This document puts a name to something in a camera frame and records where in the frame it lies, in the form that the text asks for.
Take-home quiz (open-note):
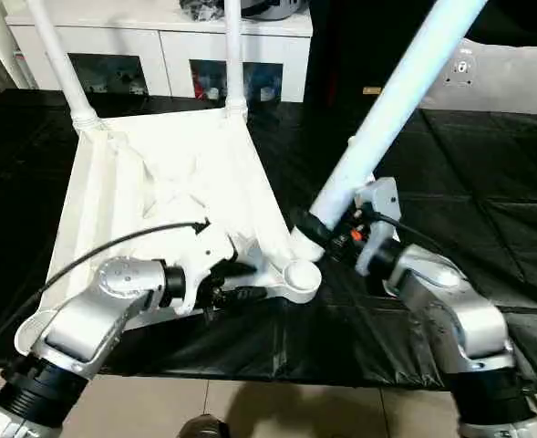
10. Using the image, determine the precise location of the white plastic table top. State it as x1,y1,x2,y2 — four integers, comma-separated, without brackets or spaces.
13,106,325,359

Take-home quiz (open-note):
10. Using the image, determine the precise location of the black work mat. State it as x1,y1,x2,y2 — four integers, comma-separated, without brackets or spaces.
0,87,537,393

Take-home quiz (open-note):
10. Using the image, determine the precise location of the dark robot body part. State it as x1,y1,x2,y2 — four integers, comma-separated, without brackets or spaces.
177,415,232,438

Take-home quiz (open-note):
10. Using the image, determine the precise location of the light grey pillow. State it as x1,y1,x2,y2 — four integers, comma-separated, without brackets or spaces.
421,36,537,116

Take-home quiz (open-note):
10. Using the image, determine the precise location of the grey round helmet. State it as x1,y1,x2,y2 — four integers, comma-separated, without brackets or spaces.
241,0,307,21

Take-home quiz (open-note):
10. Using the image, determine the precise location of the white glass-door cabinet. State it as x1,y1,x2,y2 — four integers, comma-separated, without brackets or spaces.
2,0,315,104

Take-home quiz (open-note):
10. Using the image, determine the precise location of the small clutter pile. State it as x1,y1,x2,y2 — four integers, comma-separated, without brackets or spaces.
181,0,226,22

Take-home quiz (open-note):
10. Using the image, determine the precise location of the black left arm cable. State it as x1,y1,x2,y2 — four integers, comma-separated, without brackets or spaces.
0,219,211,368

